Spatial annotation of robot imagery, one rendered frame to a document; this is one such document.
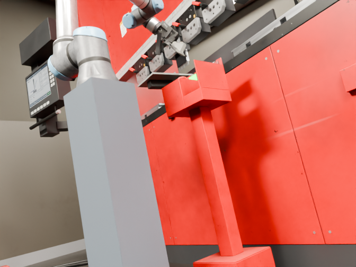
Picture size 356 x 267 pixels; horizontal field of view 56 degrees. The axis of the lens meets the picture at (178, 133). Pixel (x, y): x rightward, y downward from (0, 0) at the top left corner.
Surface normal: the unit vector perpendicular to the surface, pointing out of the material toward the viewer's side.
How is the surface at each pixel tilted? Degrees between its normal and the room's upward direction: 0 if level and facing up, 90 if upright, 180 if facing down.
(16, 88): 90
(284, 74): 90
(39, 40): 90
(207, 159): 90
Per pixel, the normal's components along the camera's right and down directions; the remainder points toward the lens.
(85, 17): 0.53, -0.27
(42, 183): 0.72, -0.28
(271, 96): -0.83, 0.07
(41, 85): -0.63, -0.02
